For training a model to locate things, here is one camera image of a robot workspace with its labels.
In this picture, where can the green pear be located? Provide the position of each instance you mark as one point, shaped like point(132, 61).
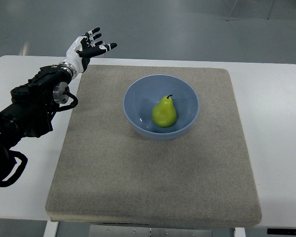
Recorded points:
point(164, 113)

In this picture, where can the metal table frame bar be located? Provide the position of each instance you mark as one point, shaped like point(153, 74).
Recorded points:
point(119, 231)

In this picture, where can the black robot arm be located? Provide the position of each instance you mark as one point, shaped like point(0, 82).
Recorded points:
point(35, 104)

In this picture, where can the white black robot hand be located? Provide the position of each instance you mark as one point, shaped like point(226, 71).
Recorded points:
point(82, 50)

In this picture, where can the black table control panel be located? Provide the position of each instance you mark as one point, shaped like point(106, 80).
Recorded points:
point(287, 232)

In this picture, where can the grey felt mat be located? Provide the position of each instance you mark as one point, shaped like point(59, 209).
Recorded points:
point(108, 173)

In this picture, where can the blue ceramic bowl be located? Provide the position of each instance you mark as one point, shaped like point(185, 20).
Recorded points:
point(142, 95)

